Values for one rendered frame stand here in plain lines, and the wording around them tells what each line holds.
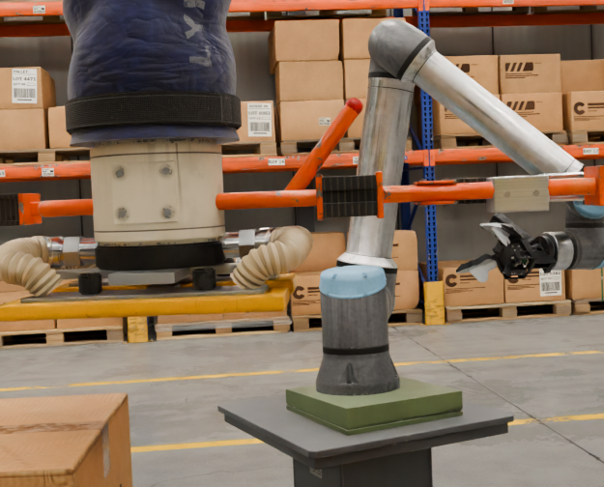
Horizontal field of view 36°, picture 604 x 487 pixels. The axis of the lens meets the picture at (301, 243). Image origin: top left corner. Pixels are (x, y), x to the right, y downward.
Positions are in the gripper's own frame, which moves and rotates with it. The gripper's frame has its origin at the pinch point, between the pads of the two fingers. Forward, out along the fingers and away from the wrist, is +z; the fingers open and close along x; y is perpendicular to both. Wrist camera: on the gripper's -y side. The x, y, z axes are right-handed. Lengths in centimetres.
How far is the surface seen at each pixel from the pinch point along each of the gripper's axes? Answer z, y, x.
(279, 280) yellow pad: 66, 45, -42
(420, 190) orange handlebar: 53, 47, -61
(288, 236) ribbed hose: 70, 49, -56
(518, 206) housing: 42, 52, -63
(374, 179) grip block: 59, 45, -62
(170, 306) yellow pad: 85, 55, -50
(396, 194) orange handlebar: 55, 46, -60
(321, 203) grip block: 65, 45, -57
